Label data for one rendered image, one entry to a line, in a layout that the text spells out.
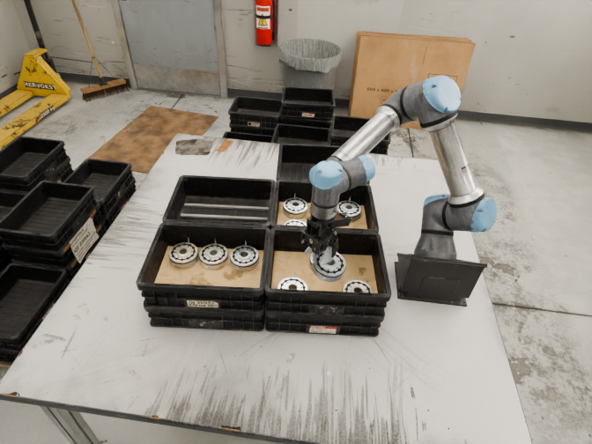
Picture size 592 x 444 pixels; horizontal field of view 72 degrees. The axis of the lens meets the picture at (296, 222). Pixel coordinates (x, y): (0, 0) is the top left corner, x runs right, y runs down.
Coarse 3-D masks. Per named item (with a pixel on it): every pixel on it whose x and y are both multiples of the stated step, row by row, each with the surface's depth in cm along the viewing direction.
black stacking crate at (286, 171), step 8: (288, 152) 196; (296, 152) 195; (304, 152) 195; (312, 152) 195; (320, 152) 195; (328, 152) 195; (288, 160) 198; (296, 160) 198; (304, 160) 198; (312, 160) 198; (320, 160) 198; (280, 168) 181; (288, 168) 196; (296, 168) 196; (304, 168) 196; (280, 176) 186; (288, 176) 191; (296, 176) 191; (304, 176) 191
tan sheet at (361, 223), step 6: (282, 204) 174; (282, 210) 172; (282, 216) 169; (306, 216) 169; (360, 216) 171; (282, 222) 166; (306, 222) 166; (354, 222) 168; (360, 222) 168; (360, 228) 165; (366, 228) 165
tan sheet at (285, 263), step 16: (288, 256) 151; (304, 256) 152; (352, 256) 153; (368, 256) 153; (272, 272) 145; (288, 272) 146; (304, 272) 146; (352, 272) 147; (368, 272) 147; (272, 288) 140; (320, 288) 141; (336, 288) 141
